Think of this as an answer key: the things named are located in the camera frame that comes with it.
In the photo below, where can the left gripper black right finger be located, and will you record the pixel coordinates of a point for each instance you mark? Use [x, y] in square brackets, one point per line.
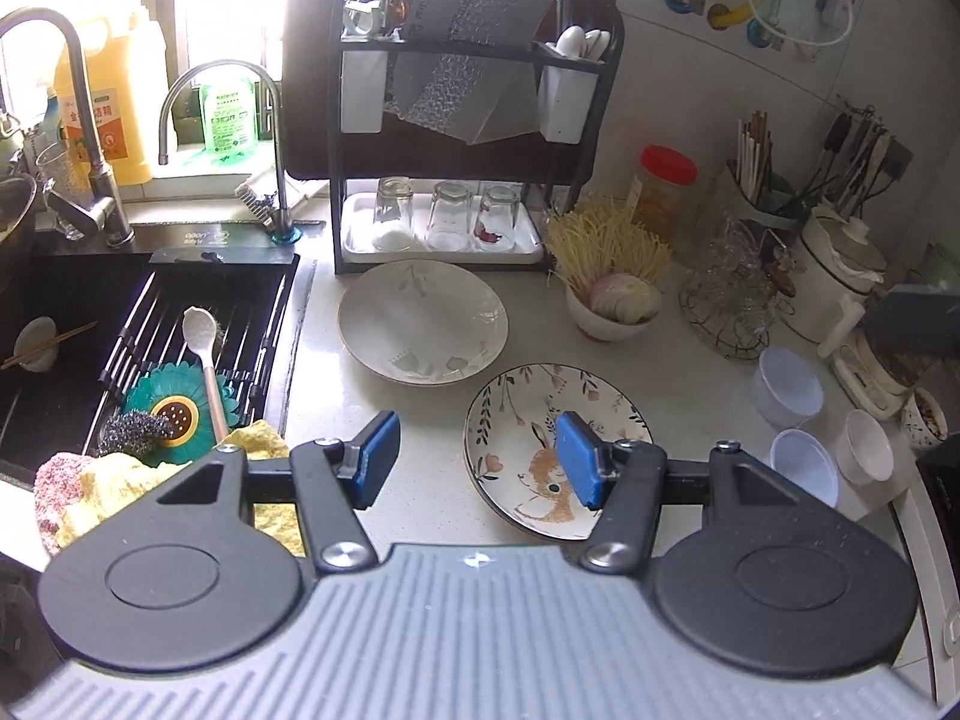
[623, 480]

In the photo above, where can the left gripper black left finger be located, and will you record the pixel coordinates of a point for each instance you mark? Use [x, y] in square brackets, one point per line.
[333, 479]

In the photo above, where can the floral deer ceramic plate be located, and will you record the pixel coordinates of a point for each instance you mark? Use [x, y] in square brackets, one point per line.
[509, 443]

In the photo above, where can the white blue small bowl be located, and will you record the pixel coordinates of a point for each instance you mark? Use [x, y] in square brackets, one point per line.
[801, 459]
[785, 390]

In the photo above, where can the plain white small bowl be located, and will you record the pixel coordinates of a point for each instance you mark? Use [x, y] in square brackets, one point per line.
[862, 451]

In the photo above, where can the white bowl with noodles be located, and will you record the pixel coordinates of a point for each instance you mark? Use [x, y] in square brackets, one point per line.
[615, 308]

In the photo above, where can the green sunflower silicone mat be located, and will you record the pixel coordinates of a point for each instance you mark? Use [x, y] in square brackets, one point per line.
[177, 394]

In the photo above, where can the large white leaf-pattern plate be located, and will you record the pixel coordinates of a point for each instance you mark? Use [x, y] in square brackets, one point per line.
[422, 323]

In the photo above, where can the roll-up steel drying rack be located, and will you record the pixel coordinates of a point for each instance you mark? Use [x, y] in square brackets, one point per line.
[192, 360]

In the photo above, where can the white and tan silicone spoon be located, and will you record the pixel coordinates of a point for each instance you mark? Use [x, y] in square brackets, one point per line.
[200, 330]

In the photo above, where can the yellow dish cloth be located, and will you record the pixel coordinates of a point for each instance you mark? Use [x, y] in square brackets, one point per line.
[116, 480]

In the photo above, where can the dry noodles bundle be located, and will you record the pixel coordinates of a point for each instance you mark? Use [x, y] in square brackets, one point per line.
[598, 238]

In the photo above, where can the small chrome faucet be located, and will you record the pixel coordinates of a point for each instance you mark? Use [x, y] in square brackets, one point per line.
[273, 210]

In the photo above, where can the clear drinking glass left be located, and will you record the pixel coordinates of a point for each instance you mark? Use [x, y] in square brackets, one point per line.
[392, 220]

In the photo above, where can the clear drinking glass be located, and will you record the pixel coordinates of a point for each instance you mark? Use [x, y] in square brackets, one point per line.
[448, 223]
[392, 220]

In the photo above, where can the cream electric kettle base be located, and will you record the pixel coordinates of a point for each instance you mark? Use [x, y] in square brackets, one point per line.
[865, 380]

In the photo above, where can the clear drinking glass middle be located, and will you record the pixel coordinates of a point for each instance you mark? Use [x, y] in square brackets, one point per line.
[448, 223]

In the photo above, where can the pink dish cloth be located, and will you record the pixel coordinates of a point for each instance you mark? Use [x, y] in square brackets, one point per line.
[61, 504]

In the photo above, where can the red-lid plastic jar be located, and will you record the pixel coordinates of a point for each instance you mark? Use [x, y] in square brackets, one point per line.
[659, 192]

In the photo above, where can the clear glass with red print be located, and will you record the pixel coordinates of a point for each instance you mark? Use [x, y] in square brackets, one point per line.
[496, 218]

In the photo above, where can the white electric cooking pot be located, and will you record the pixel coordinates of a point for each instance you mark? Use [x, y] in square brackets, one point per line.
[837, 267]

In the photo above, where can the cup with tea leaves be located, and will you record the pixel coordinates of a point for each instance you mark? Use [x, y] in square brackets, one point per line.
[923, 422]

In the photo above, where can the black induction cooker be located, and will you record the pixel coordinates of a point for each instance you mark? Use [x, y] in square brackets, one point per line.
[939, 469]

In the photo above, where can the glass tea kettle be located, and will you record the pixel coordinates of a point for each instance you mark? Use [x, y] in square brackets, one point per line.
[913, 328]

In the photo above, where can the small bowl in sink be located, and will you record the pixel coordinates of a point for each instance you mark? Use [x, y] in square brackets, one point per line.
[31, 337]

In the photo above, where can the chopsticks holder with chopsticks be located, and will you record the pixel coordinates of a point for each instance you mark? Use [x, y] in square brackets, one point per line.
[748, 187]

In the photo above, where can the green dish soap bottle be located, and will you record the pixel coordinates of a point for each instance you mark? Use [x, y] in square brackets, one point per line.
[228, 105]

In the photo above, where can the black metal dish rack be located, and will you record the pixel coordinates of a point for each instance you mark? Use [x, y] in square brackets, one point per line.
[510, 91]

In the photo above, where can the dark brown cutting board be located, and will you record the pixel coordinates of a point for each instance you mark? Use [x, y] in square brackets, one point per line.
[315, 90]

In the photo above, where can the orange detergent bottle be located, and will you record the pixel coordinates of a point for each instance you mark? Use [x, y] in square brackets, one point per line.
[125, 60]

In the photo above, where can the wire rack with glass cups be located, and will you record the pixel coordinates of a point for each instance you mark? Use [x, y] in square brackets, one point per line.
[742, 286]

